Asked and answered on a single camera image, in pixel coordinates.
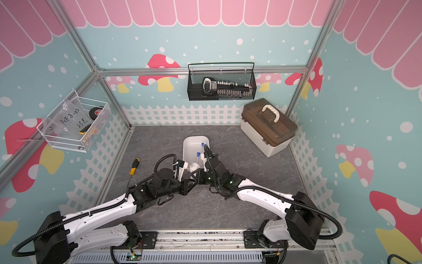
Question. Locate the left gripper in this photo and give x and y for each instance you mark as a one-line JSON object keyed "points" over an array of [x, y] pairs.
{"points": [[184, 186]]}

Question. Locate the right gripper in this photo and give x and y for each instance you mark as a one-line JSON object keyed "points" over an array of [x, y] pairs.
{"points": [[202, 172]]}

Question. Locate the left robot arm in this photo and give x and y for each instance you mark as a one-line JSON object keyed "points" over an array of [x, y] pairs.
{"points": [[62, 237]]}

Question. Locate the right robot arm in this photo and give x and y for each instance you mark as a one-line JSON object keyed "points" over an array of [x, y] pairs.
{"points": [[299, 218]]}

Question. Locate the yellow black screwdriver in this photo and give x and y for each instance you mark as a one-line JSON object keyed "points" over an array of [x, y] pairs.
{"points": [[134, 167]]}

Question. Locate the white plastic tray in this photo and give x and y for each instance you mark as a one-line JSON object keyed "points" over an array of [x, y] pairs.
{"points": [[191, 146]]}

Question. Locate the brown lid storage box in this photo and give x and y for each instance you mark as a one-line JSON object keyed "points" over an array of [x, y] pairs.
{"points": [[267, 127]]}

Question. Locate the black tape roll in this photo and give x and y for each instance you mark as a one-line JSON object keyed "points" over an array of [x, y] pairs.
{"points": [[95, 112]]}

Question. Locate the socket set in basket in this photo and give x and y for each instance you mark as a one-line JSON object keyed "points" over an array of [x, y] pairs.
{"points": [[222, 90]]}

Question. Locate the clear labelled plastic bag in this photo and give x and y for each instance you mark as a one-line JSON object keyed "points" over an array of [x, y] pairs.
{"points": [[68, 119]]}

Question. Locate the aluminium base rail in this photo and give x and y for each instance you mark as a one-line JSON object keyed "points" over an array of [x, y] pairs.
{"points": [[207, 246]]}

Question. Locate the black wire wall basket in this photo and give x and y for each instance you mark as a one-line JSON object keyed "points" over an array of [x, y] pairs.
{"points": [[239, 72]]}

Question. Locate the white wire wall basket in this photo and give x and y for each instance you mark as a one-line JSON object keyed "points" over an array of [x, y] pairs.
{"points": [[71, 144]]}

